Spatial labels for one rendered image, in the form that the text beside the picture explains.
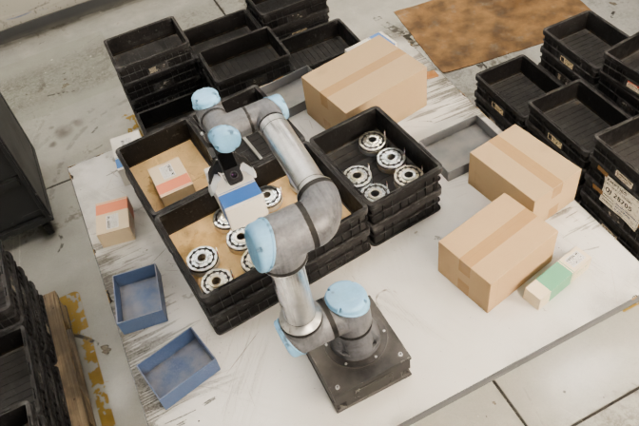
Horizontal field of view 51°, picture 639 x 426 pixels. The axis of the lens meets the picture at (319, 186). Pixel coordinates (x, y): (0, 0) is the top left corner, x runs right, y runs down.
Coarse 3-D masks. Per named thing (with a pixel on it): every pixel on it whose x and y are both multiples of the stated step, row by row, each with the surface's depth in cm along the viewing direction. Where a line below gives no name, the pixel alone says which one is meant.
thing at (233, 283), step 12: (204, 192) 228; (180, 204) 226; (156, 216) 223; (168, 240) 216; (180, 264) 210; (192, 276) 205; (240, 276) 203; (252, 276) 204; (216, 288) 201; (228, 288) 202; (204, 300) 200
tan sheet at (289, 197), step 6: (282, 180) 242; (288, 180) 241; (282, 186) 239; (288, 186) 239; (282, 192) 238; (288, 192) 237; (294, 192) 237; (282, 198) 236; (288, 198) 235; (294, 198) 235; (282, 204) 234; (288, 204) 233; (342, 204) 230; (276, 210) 232; (342, 210) 229; (342, 216) 227
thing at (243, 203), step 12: (252, 180) 201; (216, 192) 199; (228, 192) 199; (240, 192) 198; (252, 192) 197; (228, 204) 195; (240, 204) 195; (252, 204) 196; (264, 204) 199; (228, 216) 195; (240, 216) 197; (252, 216) 200
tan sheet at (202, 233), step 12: (192, 228) 231; (204, 228) 230; (180, 240) 228; (192, 240) 228; (204, 240) 227; (216, 240) 226; (180, 252) 225; (228, 252) 222; (228, 264) 219; (240, 264) 218
